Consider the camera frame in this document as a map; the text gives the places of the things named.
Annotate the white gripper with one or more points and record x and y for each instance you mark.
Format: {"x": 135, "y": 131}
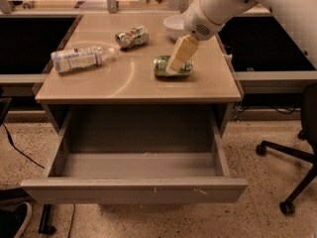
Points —
{"x": 198, "y": 24}

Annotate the green soda can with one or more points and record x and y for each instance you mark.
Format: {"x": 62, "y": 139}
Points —
{"x": 163, "y": 68}

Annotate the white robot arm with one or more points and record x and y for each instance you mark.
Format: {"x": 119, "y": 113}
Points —
{"x": 298, "y": 18}

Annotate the crushed silver can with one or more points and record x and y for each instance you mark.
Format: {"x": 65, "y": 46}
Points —
{"x": 135, "y": 37}

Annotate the beige drawer cabinet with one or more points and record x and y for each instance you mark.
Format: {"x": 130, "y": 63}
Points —
{"x": 130, "y": 78}

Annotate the open grey top drawer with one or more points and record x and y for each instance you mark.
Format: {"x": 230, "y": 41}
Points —
{"x": 137, "y": 154}

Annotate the white bowl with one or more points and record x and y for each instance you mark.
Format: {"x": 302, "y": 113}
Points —
{"x": 174, "y": 27}

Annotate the clear plastic water bottle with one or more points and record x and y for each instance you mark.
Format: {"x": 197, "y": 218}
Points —
{"x": 81, "y": 58}

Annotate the black office chair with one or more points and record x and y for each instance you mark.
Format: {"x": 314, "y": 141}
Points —
{"x": 308, "y": 133}

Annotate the black stand foot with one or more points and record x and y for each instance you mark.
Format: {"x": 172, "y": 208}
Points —
{"x": 45, "y": 226}

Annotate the black shoe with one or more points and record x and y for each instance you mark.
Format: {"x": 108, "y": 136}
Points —
{"x": 14, "y": 223}

